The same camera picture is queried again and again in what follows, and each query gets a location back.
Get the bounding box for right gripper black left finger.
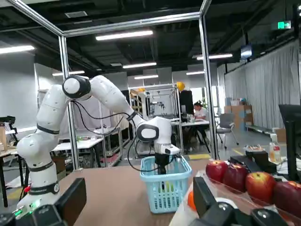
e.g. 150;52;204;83
0;178;87;226

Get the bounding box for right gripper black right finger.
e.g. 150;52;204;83
188;176;298;226

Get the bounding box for light blue plastic basket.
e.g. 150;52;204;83
140;155;192;214

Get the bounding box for red apple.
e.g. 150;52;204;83
222;163;249;193
206;160;228;183
272;180;301;217
245;171;276;204

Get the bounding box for clear acrylic tiered fruit shelf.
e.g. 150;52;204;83
170;164;301;226

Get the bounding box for orange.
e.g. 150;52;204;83
187;190;197;211

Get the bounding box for seated person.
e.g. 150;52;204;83
193;101;210;142

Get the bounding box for black flat case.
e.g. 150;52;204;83
229;150;277;175

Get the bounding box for round tin of snacks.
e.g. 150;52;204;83
244;144;264;153

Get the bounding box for grey office chair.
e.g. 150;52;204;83
216;113;239;149

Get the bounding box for clear drink bottle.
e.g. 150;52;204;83
269;141;282;163

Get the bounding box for cardboard box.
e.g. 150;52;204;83
224;105;254;131

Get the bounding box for ceiling strip light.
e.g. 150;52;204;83
122;62;158;69
95;30;154;41
197;53;233;61
0;45;35;54

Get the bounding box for black monitor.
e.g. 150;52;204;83
278;103;301;182

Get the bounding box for hanging blue sign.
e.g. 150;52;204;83
240;44;253;59

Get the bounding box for green exit sign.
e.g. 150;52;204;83
277;20;292;30

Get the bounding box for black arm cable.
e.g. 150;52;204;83
70;98;165;174

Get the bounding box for silver aluminium frame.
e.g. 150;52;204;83
7;0;221;170

